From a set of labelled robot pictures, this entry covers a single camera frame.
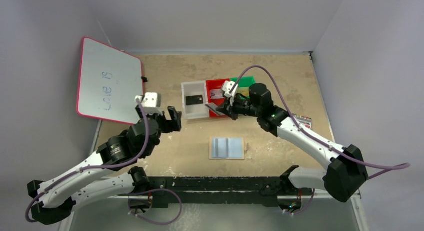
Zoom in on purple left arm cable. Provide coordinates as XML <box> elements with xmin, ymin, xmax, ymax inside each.
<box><xmin>25</xmin><ymin>96</ymin><xmax>151</xmax><ymax>224</ymax></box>

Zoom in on red plastic bin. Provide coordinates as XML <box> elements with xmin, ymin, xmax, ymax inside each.
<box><xmin>206</xmin><ymin>78</ymin><xmax>230</xmax><ymax>106</ymax></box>

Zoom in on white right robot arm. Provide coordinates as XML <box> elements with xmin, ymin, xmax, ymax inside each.
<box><xmin>217</xmin><ymin>81</ymin><xmax>369</xmax><ymax>203</ymax></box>

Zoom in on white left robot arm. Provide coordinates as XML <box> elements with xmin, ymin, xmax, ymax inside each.
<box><xmin>25</xmin><ymin>104</ymin><xmax>182</xmax><ymax>225</ymax></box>

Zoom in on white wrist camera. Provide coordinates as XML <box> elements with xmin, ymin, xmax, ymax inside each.
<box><xmin>221</xmin><ymin>80</ymin><xmax>239</xmax><ymax>106</ymax></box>
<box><xmin>134</xmin><ymin>92</ymin><xmax>163</xmax><ymax>115</ymax></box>

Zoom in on white plastic bin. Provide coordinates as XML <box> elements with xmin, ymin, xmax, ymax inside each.
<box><xmin>181</xmin><ymin>80</ymin><xmax>210</xmax><ymax>120</ymax></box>

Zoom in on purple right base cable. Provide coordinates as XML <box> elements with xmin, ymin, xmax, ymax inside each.
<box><xmin>281</xmin><ymin>189</ymin><xmax>316</xmax><ymax>217</ymax></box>

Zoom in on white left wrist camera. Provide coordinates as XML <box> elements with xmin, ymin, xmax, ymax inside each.
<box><xmin>134</xmin><ymin>92</ymin><xmax>163</xmax><ymax>115</ymax></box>

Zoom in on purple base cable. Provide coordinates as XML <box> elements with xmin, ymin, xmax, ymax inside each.
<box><xmin>127</xmin><ymin>188</ymin><xmax>183</xmax><ymax>225</ymax></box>
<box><xmin>281</xmin><ymin>189</ymin><xmax>316</xmax><ymax>217</ymax></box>

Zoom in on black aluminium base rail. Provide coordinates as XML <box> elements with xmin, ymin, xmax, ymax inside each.
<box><xmin>67</xmin><ymin>175</ymin><xmax>362</xmax><ymax>211</ymax></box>

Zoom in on beige leather card holder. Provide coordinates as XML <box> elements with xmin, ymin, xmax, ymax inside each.
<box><xmin>209</xmin><ymin>137</ymin><xmax>246</xmax><ymax>160</ymax></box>

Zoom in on pink framed whiteboard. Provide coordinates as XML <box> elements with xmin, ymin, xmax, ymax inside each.
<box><xmin>76</xmin><ymin>37</ymin><xmax>144</xmax><ymax>125</ymax></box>

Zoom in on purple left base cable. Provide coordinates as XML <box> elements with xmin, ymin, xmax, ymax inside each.
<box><xmin>127</xmin><ymin>188</ymin><xmax>183</xmax><ymax>225</ymax></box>

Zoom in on black credit card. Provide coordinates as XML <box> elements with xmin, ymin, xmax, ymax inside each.
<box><xmin>185</xmin><ymin>95</ymin><xmax>204</xmax><ymax>106</ymax></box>

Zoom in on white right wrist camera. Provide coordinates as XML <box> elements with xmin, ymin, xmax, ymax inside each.
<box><xmin>221</xmin><ymin>80</ymin><xmax>239</xmax><ymax>106</ymax></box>

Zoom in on pack of coloured markers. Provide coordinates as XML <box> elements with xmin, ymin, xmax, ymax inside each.
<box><xmin>293</xmin><ymin>114</ymin><xmax>313</xmax><ymax>129</ymax></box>

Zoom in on green plastic bin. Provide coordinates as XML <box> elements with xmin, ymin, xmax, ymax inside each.
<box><xmin>237</xmin><ymin>76</ymin><xmax>256</xmax><ymax>98</ymax></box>

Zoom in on white striped card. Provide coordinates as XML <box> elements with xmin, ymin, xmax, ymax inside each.
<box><xmin>205</xmin><ymin>103</ymin><xmax>218</xmax><ymax>113</ymax></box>
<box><xmin>212</xmin><ymin>138</ymin><xmax>229</xmax><ymax>159</ymax></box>

